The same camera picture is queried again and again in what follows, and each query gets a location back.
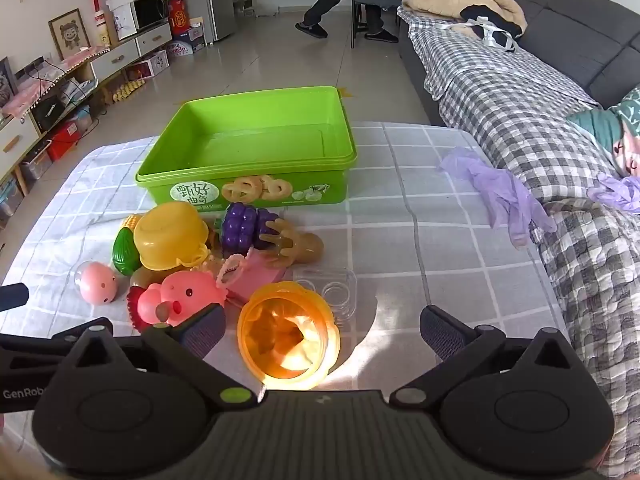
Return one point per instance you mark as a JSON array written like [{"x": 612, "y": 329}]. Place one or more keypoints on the green toy corn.
[{"x": 125, "y": 255}]

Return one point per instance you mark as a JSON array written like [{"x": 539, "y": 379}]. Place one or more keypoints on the tan hand-shaped toy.
[
  {"x": 145, "y": 276},
  {"x": 305, "y": 247}
]

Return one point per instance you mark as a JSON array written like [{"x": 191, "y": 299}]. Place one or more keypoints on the purple glove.
[
  {"x": 500, "y": 195},
  {"x": 615, "y": 192}
]

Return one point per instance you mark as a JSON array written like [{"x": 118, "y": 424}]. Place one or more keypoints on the red storage box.
[{"x": 65, "y": 140}]

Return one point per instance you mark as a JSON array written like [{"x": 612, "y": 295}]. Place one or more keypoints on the yellow toy bowl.
[{"x": 165, "y": 235}]

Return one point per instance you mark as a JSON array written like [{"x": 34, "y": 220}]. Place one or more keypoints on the white wooden cabinet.
[{"x": 115, "y": 57}]

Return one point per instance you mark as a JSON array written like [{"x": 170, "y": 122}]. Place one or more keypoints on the green leaf-print pillow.
[{"x": 631, "y": 110}]

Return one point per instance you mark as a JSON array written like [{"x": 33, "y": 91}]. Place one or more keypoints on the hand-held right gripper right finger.
[{"x": 440, "y": 332}]

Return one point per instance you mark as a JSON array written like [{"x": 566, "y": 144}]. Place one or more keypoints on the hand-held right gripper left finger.
[{"x": 205, "y": 332}]

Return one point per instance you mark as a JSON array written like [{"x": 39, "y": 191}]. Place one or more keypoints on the purple toy grapes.
[{"x": 240, "y": 230}]

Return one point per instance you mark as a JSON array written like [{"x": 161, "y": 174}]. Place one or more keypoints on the white checked tablecloth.
[{"x": 400, "y": 260}]

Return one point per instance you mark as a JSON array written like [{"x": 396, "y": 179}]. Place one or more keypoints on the orange ribbed plastic toy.
[{"x": 280, "y": 340}]

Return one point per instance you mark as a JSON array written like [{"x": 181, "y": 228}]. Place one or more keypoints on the pink capsule ball toy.
[{"x": 97, "y": 282}]

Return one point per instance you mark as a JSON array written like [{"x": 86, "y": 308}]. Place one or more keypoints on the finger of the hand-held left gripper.
[
  {"x": 12, "y": 296},
  {"x": 30, "y": 347}
]

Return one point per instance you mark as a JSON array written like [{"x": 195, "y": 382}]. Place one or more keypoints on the dark framed picture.
[{"x": 6, "y": 82}]

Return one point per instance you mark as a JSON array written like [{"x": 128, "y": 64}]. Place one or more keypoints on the cardboard box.
[{"x": 192, "y": 35}]

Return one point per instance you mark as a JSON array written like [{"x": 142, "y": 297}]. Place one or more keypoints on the white microwave oven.
[{"x": 150, "y": 10}]

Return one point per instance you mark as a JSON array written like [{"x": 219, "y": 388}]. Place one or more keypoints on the clear storage bin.
[{"x": 35, "y": 162}]

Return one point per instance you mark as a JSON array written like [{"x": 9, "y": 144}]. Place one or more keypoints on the clear plastic case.
[{"x": 335, "y": 292}]

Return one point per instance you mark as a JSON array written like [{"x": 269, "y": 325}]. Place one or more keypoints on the row of yellow bottles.
[{"x": 127, "y": 91}]

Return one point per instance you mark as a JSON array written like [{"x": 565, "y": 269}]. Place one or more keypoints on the silver refrigerator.
[{"x": 217, "y": 0}]

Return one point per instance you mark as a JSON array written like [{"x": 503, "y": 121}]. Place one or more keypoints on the green plastic cookie box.
[{"x": 250, "y": 125}]

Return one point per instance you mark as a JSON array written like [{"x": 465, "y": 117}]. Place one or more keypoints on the pink printed cloth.
[{"x": 627, "y": 157}]

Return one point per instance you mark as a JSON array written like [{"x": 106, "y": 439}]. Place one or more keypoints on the yellow star floor sticker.
[{"x": 345, "y": 91}]

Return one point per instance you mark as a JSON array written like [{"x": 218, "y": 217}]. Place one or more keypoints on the white carton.
[{"x": 120, "y": 22}]

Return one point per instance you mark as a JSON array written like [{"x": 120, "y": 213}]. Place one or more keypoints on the pink rectangular block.
[{"x": 260, "y": 275}]

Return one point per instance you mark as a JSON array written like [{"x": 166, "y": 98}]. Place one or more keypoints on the pink rubber pig toy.
[{"x": 185, "y": 290}]

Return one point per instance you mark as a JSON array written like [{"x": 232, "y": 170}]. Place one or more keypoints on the red gift box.
[{"x": 180, "y": 17}]

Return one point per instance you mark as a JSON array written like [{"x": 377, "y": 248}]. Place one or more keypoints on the teal leaf pillow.
[{"x": 592, "y": 127}]

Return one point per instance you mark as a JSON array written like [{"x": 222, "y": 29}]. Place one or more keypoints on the grey checked sofa cover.
[{"x": 500, "y": 90}]

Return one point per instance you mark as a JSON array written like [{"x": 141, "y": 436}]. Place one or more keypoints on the grey sofa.
[{"x": 565, "y": 25}]

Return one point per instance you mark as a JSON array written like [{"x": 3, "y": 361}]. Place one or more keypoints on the pink lace cloth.
[{"x": 35, "y": 87}]

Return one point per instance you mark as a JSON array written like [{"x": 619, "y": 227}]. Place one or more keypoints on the framed cartoon picture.
[{"x": 70, "y": 35}]

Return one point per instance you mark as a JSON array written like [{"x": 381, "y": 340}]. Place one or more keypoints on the black electronic device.
[{"x": 47, "y": 112}]

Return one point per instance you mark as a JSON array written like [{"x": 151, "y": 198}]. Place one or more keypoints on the white and pink box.
[{"x": 150, "y": 64}]

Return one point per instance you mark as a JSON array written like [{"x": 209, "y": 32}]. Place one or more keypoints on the red toy slice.
[{"x": 134, "y": 305}]

